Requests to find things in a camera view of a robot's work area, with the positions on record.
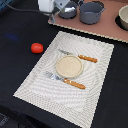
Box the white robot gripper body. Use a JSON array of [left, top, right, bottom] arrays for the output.
[[38, 0, 70, 14]]

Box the grey frying pan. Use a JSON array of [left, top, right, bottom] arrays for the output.
[[49, 0, 79, 20]]

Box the pink stove board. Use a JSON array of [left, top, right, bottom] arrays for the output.
[[54, 0, 128, 43]]

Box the grey cooking pot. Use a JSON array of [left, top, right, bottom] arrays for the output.
[[78, 0, 104, 24]]

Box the round beige plate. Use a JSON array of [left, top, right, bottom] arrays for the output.
[[56, 55, 83, 78]]

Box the beige bowl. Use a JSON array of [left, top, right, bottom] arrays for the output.
[[119, 5, 128, 30]]

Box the woven beige placemat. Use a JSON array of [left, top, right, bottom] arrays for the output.
[[14, 31, 114, 128]]

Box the knife with wooden handle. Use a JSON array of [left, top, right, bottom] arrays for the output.
[[58, 49, 98, 63]]

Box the fork with wooden handle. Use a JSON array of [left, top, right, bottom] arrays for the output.
[[45, 72, 86, 89]]

